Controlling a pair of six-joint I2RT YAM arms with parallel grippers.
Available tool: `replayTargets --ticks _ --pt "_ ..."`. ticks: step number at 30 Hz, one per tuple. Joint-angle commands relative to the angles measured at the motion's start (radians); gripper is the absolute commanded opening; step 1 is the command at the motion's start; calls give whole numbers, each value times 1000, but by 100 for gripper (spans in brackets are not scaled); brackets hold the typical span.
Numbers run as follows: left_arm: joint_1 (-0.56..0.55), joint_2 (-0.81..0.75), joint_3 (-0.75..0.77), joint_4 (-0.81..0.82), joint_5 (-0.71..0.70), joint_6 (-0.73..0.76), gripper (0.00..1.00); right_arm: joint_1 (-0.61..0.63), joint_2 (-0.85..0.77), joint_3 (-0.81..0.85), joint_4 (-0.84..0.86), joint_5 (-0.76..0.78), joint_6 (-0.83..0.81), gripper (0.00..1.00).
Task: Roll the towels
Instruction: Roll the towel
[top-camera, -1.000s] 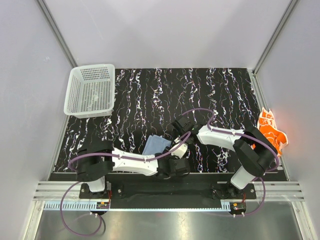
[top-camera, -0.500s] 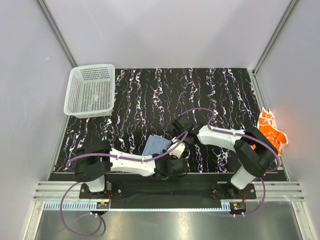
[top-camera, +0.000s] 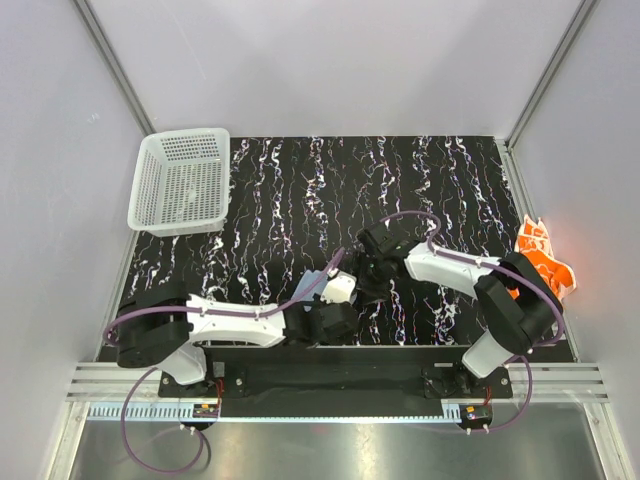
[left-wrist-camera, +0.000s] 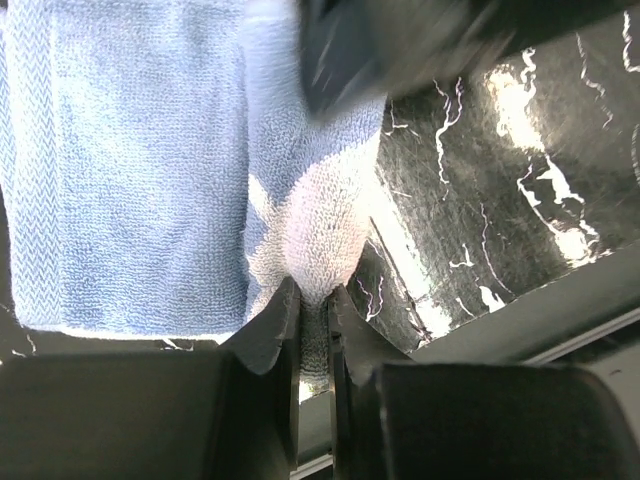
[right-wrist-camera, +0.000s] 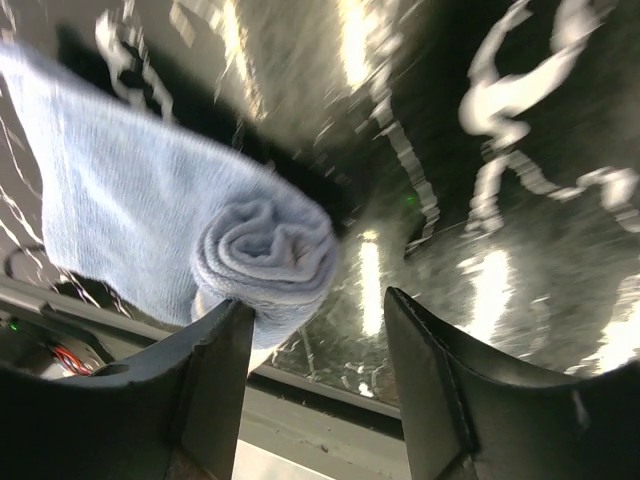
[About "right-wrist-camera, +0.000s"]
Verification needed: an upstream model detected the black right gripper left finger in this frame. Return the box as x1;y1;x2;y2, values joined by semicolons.
1;301;254;479

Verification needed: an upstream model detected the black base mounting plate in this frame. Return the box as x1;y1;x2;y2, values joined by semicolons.
1;277;400;420

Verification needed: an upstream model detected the blue white bear towel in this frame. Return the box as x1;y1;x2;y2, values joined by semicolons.
1;44;339;367

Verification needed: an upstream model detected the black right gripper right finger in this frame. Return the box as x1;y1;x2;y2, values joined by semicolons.
384;287;639;479

